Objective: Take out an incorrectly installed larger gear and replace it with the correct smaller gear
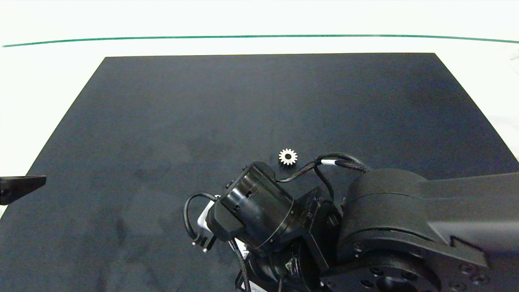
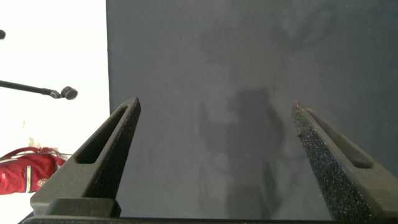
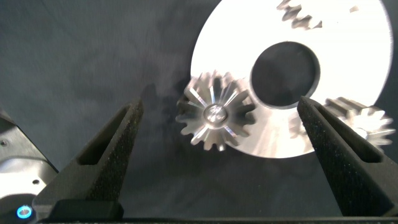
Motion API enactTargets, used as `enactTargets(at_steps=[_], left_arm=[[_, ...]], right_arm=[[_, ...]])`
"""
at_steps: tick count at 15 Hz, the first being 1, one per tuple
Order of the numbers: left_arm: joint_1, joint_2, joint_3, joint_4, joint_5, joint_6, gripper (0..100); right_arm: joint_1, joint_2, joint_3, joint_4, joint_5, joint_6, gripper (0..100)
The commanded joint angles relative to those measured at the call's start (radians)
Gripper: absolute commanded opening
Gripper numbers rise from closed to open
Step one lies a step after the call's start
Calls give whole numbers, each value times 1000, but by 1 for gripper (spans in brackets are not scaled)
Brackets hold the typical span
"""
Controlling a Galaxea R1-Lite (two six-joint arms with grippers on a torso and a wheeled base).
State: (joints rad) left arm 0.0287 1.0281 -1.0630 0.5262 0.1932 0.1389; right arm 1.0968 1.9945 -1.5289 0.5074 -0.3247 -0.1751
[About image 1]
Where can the small steel gear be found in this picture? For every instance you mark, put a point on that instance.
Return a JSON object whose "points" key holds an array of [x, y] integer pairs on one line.
{"points": [[292, 159]]}

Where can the dark rectangular mat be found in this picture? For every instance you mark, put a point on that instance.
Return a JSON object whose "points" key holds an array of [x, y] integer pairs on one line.
{"points": [[170, 134]]}

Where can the boxy wrist camera, shiny side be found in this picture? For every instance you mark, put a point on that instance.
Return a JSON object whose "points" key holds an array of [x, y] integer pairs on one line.
{"points": [[204, 219]]}

